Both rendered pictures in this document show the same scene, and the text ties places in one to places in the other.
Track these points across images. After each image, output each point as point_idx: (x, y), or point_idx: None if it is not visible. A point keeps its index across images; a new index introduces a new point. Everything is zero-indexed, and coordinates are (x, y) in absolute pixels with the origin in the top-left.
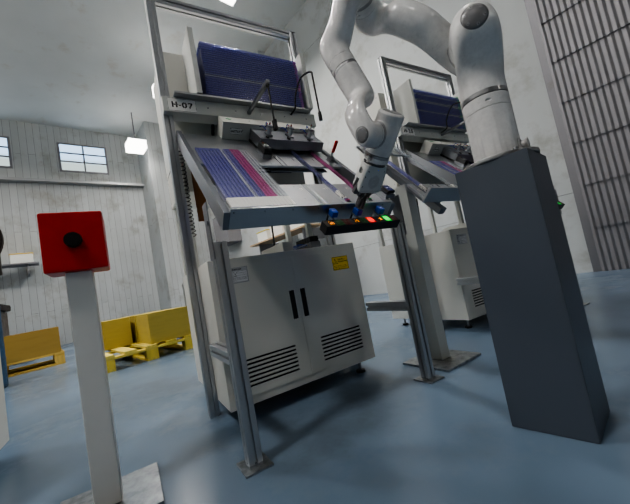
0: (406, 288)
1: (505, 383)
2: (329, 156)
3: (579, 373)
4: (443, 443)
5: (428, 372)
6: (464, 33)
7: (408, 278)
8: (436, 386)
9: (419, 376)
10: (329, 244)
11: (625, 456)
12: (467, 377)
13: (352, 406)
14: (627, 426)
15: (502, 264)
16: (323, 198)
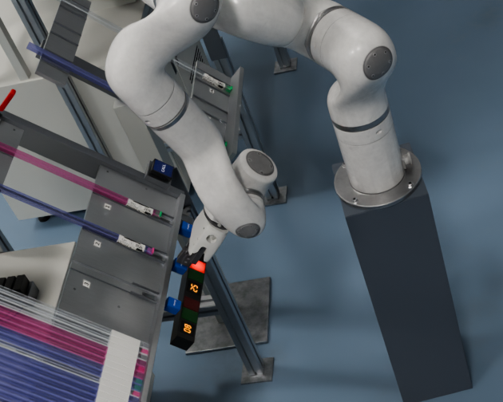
0: (215, 289)
1: (399, 379)
2: None
3: (461, 352)
4: None
5: (260, 368)
6: (367, 83)
7: (219, 279)
8: (281, 381)
9: (243, 373)
10: None
11: (492, 392)
12: (299, 343)
13: None
14: (475, 351)
15: (399, 292)
16: (134, 282)
